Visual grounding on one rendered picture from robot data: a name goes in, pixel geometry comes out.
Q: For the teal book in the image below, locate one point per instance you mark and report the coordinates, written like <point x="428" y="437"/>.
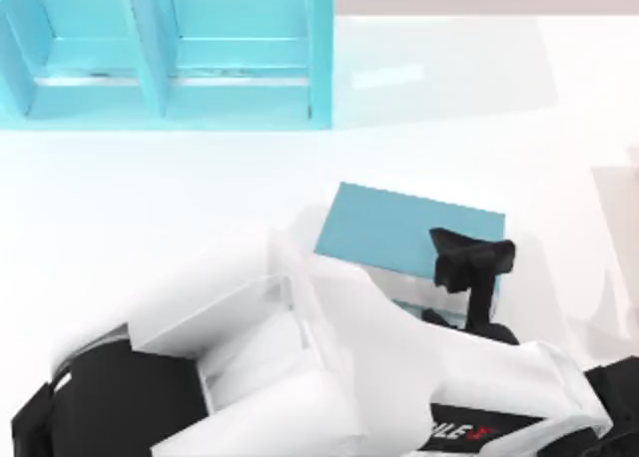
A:
<point x="379" y="227"/>

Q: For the light blue rack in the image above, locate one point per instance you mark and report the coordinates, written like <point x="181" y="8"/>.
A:
<point x="150" y="38"/>

